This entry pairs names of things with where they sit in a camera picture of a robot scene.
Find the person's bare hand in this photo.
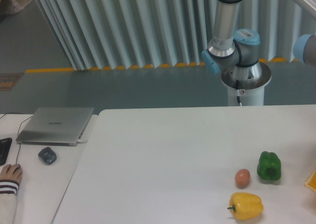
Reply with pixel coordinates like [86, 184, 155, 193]
[0, 164, 23, 185]

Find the forearm in striped-cuff sleeve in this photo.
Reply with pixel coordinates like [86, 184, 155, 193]
[0, 180, 19, 224]

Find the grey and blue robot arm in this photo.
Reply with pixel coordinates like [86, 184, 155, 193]
[202, 0, 316, 83]

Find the yellow basket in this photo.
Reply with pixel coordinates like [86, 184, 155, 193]
[304, 170, 316, 192]

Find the black keyboard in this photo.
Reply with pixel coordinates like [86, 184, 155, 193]
[0, 137, 12, 166]

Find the small dark grey tray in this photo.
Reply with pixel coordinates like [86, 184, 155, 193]
[38, 147, 57, 165]

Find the silver laptop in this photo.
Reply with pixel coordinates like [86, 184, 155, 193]
[16, 107, 94, 146]

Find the white laptop plug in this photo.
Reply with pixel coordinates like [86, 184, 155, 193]
[78, 139, 87, 144]

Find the grey folding screen partition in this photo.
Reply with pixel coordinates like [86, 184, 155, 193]
[36, 0, 316, 70]

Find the brown egg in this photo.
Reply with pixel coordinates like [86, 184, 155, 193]
[235, 169, 250, 187]

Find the yellow bell pepper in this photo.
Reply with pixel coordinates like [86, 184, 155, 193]
[227, 192, 264, 221]

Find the green bell pepper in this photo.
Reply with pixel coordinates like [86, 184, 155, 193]
[257, 151, 281, 181]

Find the black mouse cable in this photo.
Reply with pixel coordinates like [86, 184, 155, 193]
[0, 112, 35, 165]

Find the robot base cable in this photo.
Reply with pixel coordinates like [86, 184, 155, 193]
[235, 79, 243, 107]

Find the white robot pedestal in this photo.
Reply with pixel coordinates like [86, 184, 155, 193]
[221, 62, 272, 106]

